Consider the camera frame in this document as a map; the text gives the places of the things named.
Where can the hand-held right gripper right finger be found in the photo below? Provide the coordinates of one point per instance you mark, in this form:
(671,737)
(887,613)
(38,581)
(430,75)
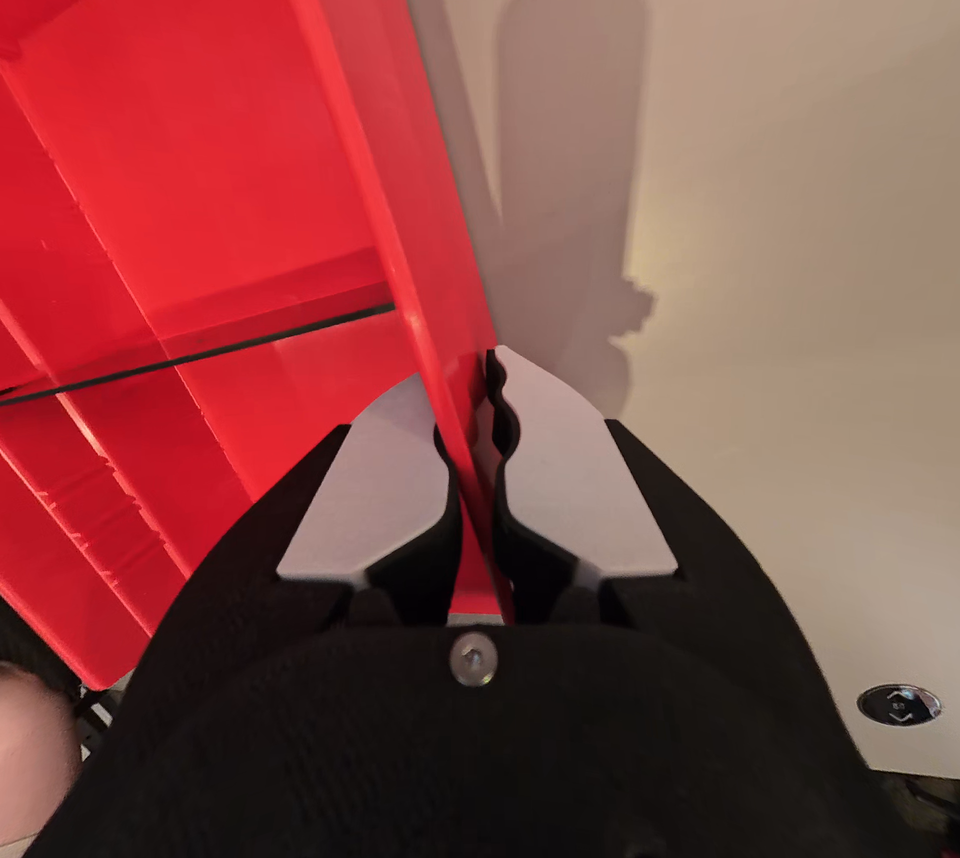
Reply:
(585,498)

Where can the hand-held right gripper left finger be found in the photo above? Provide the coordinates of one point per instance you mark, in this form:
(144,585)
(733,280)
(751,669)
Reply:
(375,506)

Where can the red plastic bin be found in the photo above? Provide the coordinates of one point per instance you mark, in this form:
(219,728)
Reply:
(187,161)

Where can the person's left forearm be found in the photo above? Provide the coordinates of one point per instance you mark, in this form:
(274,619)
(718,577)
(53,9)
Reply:
(34,745)

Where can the round desk height control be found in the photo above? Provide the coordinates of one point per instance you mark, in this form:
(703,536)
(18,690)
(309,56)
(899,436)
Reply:
(900,705)

